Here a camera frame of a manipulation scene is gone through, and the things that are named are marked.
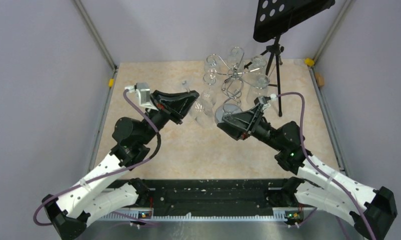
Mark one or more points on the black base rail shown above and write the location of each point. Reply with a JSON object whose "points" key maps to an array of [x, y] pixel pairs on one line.
{"points": [[217, 200]]}

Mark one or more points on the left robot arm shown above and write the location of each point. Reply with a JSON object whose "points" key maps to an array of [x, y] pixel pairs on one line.
{"points": [[71, 211]]}

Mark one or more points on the black music stand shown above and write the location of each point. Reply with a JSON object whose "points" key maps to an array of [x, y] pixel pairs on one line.
{"points": [[276, 17]]}

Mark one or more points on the back right hanging glass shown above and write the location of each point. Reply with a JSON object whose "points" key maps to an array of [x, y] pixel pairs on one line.
{"points": [[258, 64]]}

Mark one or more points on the yellow corner clip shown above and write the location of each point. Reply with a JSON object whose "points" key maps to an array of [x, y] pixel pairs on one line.
{"points": [[309, 62]]}

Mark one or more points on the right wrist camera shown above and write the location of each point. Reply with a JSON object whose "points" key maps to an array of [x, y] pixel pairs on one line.
{"points": [[266, 101]]}

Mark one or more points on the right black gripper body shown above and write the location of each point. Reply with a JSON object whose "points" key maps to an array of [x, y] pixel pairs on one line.
{"points": [[260, 130]]}

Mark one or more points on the chrome wine glass rack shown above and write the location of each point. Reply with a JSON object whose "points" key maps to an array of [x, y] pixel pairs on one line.
{"points": [[231, 83]]}

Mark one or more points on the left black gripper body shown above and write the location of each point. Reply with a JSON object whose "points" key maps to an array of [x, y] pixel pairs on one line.
{"points": [[164, 114]]}

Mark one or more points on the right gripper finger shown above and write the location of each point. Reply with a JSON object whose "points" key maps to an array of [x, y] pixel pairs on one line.
{"points": [[231, 131], [243, 118]]}

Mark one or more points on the right hanging wine glass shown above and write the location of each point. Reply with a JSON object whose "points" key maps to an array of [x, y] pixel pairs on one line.
{"points": [[258, 86]]}

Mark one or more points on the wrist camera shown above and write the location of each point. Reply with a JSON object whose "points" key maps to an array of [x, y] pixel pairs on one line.
{"points": [[266, 101], [143, 94]]}

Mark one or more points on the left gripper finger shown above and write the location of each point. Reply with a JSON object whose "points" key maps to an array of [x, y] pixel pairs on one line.
{"points": [[182, 105], [159, 95]]}

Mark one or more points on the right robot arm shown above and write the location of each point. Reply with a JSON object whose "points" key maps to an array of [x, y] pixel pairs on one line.
{"points": [[369, 210]]}

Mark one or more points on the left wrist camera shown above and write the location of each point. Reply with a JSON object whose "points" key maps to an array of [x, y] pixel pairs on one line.
{"points": [[143, 94]]}

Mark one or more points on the clear wine glass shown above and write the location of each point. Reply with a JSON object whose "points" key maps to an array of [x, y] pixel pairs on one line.
{"points": [[209, 94], [201, 112]]}

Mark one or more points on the yellow left edge clip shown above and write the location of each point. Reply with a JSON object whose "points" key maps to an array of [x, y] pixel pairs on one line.
{"points": [[111, 83]]}

